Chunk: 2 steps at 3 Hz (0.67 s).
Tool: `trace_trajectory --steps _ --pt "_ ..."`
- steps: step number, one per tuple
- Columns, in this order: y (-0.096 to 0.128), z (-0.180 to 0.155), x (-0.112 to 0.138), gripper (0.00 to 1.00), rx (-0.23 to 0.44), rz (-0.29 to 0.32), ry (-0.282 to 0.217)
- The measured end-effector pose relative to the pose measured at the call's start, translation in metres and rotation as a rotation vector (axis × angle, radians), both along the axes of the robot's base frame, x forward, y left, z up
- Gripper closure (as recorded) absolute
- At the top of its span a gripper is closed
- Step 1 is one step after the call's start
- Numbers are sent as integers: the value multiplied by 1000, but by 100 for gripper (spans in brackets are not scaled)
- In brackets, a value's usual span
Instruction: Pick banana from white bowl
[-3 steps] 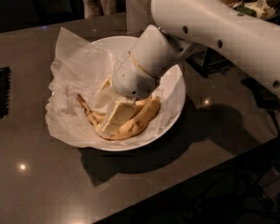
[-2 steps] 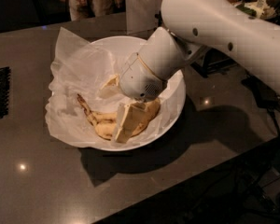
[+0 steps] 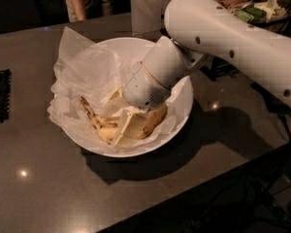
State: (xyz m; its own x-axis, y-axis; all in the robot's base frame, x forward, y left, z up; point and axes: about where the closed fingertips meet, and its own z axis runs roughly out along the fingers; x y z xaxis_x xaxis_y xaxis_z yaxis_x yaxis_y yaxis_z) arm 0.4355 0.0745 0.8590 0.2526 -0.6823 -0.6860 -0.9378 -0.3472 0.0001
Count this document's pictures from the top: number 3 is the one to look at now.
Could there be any person standing in background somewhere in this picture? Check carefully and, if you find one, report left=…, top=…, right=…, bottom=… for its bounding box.
left=66, top=0, right=114, bottom=22

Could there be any black wire condiment rack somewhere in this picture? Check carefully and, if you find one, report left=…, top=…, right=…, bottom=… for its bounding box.
left=201, top=0, right=291, bottom=81

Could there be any black grid mat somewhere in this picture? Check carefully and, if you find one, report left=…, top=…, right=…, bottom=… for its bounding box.
left=0, top=69, right=12, bottom=123

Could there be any spotted yellow banana front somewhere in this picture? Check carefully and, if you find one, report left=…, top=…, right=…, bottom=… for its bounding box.
left=98, top=104, right=167, bottom=145

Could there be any white paper liner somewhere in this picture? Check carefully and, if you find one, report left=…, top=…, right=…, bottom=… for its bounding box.
left=47, top=25, right=193, bottom=149

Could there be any white ceramic bowl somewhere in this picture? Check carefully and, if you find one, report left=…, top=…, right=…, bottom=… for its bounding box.
left=59, top=36, right=195, bottom=158

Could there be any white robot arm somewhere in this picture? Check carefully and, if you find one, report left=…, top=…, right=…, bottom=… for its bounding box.
left=111, top=0, right=291, bottom=110

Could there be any black cable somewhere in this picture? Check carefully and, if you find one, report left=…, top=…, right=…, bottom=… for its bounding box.
left=277, top=112, right=291, bottom=144

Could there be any black power adapter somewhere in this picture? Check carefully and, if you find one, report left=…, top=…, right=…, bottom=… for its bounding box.
left=251, top=83, right=286, bottom=115

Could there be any dark appliance in background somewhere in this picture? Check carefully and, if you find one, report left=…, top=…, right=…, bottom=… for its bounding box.
left=34, top=0, right=69, bottom=26

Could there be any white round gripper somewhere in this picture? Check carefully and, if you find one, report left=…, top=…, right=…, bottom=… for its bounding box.
left=103, top=61, right=171, bottom=148

